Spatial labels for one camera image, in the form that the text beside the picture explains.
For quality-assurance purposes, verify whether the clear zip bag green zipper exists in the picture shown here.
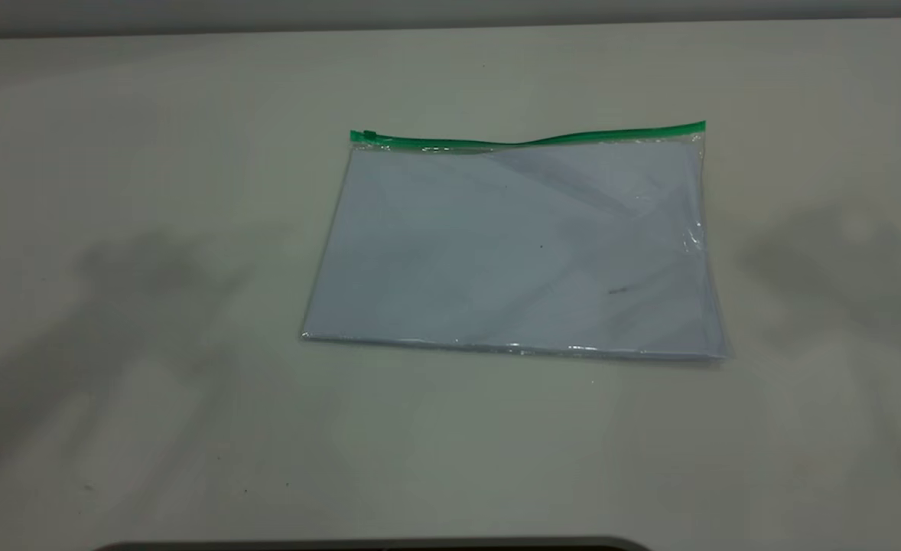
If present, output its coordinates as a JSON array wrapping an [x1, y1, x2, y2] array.
[[300, 119, 730, 363]]

